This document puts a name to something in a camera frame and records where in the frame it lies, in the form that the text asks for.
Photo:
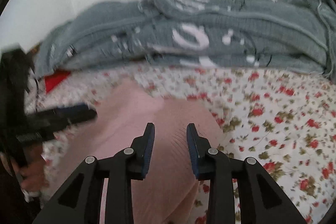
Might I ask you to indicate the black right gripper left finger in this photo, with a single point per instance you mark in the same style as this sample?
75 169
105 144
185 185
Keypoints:
78 200

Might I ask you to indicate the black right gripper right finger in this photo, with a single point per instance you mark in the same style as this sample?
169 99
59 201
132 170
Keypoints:
261 199

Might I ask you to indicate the pink knit sweater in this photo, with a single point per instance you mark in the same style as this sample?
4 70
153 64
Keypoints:
169 190

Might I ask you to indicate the person's left hand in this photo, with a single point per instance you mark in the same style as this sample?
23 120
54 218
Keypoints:
33 175

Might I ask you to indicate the red pillow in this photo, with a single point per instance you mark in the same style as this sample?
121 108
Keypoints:
55 79

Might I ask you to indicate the floral bed sheet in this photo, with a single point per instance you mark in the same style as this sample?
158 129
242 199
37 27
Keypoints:
285 120

